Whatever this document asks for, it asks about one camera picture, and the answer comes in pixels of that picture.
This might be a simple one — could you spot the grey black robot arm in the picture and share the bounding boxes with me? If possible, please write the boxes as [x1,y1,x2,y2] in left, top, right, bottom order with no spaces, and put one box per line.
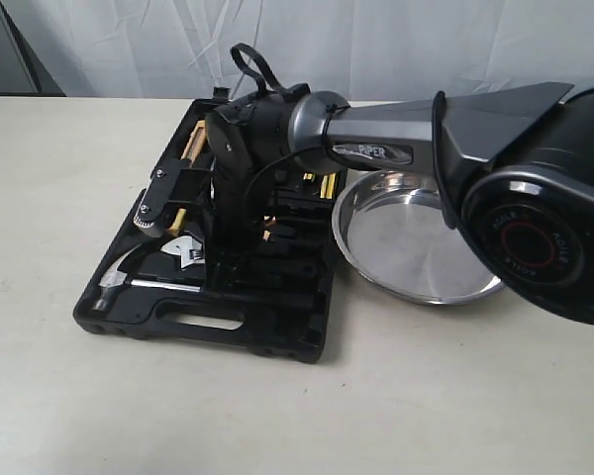
[205,82,594,326]

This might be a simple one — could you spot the round stainless steel tray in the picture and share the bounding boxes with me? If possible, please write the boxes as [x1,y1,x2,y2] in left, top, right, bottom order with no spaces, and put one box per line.
[332,171,504,306]

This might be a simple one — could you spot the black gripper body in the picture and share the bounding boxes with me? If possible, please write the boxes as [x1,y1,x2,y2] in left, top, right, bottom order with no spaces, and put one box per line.
[165,86,313,214]

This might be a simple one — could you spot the silver adjustable wrench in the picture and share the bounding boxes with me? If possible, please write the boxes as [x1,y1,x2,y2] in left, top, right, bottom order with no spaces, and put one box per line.
[160,235,205,270]

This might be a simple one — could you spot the white backdrop cloth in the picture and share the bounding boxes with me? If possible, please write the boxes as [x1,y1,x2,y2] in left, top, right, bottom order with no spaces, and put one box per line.
[5,0,594,101]

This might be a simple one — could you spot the yellow handled tool in lid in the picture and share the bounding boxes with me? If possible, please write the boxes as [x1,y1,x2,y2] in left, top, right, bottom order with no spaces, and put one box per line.
[167,120,207,237]

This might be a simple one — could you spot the black plastic tool case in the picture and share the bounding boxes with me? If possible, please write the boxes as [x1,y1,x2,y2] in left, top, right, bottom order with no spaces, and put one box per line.
[72,86,350,366]

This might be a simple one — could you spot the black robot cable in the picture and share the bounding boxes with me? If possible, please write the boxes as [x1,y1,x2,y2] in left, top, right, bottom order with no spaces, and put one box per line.
[230,43,456,234]

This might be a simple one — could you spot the claw hammer black handle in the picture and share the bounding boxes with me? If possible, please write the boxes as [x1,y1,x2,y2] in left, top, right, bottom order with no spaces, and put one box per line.
[91,246,201,313]

